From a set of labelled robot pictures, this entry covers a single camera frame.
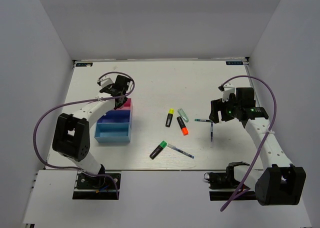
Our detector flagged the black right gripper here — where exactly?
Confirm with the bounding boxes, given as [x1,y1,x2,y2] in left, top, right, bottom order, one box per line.
[209,94,241,124]

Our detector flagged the green gel pen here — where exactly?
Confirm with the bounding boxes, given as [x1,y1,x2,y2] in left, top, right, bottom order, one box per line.
[194,118,213,123]

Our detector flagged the orange cap black highlighter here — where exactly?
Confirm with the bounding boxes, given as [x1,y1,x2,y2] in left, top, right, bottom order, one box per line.
[176,116,189,136]

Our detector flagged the yellow cap black highlighter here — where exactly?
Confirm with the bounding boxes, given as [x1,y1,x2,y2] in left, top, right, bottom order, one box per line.
[165,108,174,128]

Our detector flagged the green cap black highlighter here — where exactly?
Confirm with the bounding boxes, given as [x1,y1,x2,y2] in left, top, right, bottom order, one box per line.
[149,140,167,160]

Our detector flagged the blue gel pen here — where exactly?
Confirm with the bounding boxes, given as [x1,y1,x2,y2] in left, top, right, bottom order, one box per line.
[167,143,195,159]

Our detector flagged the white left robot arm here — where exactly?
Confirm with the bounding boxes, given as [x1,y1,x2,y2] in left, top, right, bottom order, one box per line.
[52,72,135,188]

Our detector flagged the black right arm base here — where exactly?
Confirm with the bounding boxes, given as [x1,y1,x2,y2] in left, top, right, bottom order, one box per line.
[203,161,257,201]

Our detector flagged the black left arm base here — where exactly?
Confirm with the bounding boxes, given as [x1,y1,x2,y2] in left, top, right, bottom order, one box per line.
[72,173,122,201]

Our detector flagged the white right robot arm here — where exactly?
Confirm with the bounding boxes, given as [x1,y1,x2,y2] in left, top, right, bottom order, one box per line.
[211,83,306,206]

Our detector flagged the purple gel pen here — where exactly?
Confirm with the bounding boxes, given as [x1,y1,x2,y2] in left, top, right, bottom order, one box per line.
[210,122,214,142]

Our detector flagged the pink blue sorting tray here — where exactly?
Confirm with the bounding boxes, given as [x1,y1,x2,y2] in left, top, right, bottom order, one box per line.
[94,98,133,144]

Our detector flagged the blue label sticker left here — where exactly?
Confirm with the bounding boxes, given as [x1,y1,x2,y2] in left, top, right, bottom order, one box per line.
[75,62,93,67]

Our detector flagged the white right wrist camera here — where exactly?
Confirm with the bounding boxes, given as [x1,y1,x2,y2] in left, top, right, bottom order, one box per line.
[218,82,236,103]

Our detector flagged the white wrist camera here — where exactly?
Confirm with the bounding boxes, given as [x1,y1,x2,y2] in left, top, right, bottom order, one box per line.
[218,82,236,103]
[97,75,114,88]

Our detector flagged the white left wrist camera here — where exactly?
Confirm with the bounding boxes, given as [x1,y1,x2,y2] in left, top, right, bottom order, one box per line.
[97,75,114,88]

